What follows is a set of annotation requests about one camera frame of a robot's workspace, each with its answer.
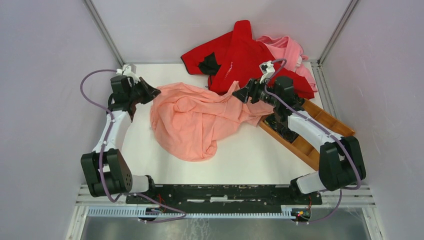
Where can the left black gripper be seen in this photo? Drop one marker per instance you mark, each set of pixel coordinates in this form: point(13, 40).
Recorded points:
point(150, 92)

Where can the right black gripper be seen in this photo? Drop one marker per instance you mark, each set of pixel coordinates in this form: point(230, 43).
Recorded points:
point(252, 91)

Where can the salmon orange jacket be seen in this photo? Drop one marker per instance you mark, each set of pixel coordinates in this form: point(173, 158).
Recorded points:
point(188, 121)

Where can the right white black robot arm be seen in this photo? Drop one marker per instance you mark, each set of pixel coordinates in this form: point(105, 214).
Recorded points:
point(341, 164)

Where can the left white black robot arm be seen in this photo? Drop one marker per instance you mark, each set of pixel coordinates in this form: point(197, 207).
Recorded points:
point(105, 170)

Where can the red garment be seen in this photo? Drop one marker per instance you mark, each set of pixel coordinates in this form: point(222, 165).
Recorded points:
point(236, 56)

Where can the pink garment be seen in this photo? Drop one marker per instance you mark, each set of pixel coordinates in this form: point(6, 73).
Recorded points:
point(285, 47)

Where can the wooden divided tray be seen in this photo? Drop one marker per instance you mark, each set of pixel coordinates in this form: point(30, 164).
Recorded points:
point(307, 144)

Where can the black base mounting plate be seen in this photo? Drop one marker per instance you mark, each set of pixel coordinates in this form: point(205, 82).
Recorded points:
point(229, 199)

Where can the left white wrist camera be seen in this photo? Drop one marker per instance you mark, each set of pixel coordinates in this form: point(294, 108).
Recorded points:
point(128, 71)

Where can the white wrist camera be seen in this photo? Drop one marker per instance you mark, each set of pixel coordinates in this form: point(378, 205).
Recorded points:
point(128, 71)
point(268, 70)

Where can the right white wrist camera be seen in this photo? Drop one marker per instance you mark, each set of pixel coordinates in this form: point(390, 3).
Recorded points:
point(268, 70)

